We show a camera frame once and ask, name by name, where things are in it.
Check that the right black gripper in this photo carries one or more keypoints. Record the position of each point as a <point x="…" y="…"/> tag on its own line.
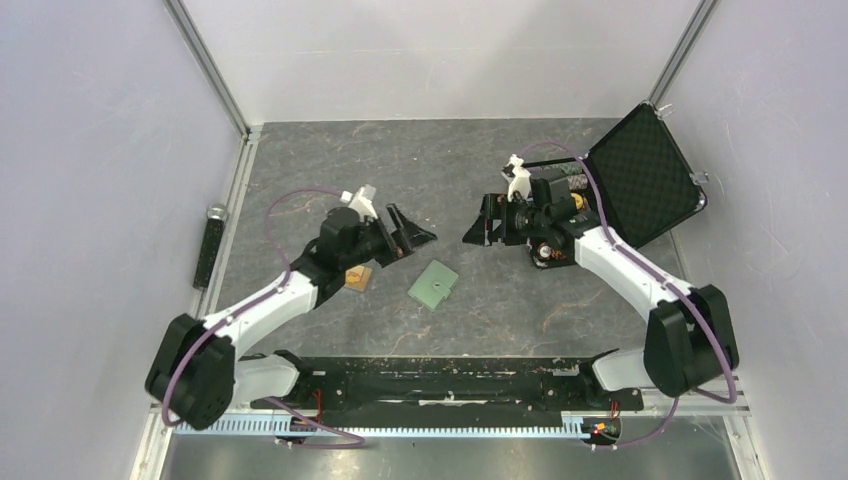
<point x="483" y="232"/>

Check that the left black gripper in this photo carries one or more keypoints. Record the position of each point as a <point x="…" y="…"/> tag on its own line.
<point x="407" y="235"/>

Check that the green leather card holder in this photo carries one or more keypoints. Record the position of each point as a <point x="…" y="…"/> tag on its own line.
<point x="434" y="285"/>

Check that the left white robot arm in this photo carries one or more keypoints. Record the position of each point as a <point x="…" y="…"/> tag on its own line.
<point x="200" y="369"/>

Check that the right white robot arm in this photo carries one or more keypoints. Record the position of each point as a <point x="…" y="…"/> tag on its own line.
<point x="689" y="339"/>

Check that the black poker chip case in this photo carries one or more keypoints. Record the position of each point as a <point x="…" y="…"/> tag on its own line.
<point x="646" y="185"/>

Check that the black tool silver knob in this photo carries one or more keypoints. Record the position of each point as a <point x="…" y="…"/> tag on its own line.
<point x="216" y="219"/>

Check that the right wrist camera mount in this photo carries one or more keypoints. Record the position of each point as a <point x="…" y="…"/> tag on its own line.
<point x="518" y="175"/>

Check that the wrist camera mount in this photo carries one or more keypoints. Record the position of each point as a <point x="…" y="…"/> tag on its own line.
<point x="361" y="202"/>
<point x="518" y="175"/>

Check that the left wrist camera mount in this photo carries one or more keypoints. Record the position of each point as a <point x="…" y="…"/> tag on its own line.
<point x="361" y="202"/>

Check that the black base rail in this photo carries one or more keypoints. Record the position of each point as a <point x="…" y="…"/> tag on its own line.
<point x="348" y="384"/>

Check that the white slotted cable duct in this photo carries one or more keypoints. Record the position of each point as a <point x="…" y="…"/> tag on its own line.
<point x="282" y="425"/>

